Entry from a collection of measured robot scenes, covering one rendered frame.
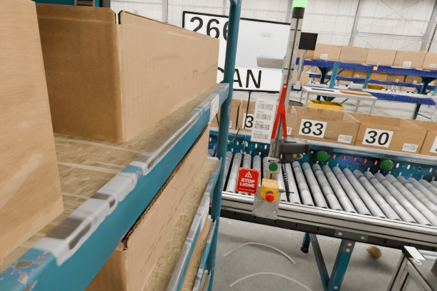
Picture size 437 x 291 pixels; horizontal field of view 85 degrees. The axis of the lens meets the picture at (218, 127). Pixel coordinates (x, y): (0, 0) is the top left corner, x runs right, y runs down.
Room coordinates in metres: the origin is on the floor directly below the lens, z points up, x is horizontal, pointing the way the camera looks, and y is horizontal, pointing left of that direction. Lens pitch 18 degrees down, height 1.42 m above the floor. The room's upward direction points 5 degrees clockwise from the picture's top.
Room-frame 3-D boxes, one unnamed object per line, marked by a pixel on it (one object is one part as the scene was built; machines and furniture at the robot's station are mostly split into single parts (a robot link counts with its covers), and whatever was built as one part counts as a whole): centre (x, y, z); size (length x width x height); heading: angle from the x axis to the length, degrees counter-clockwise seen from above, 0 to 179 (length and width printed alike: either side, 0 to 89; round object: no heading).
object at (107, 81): (0.40, 0.19, 1.39); 0.40 x 0.30 x 0.10; 171
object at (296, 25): (0.99, -0.26, 1.11); 0.12 x 0.05 x 0.88; 82
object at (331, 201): (1.21, -0.64, 0.72); 0.52 x 0.05 x 0.05; 172
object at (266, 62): (1.09, -0.15, 1.40); 0.28 x 0.11 x 0.11; 82
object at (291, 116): (1.71, -0.34, 0.97); 0.39 x 0.29 x 0.17; 82
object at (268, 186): (0.92, -0.29, 0.84); 0.15 x 0.09 x 0.07; 82
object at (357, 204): (1.19, -0.77, 0.72); 0.52 x 0.05 x 0.05; 172
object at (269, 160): (0.96, -0.26, 0.95); 0.07 x 0.03 x 0.07; 82
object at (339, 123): (1.66, -0.73, 0.96); 0.39 x 0.29 x 0.17; 82
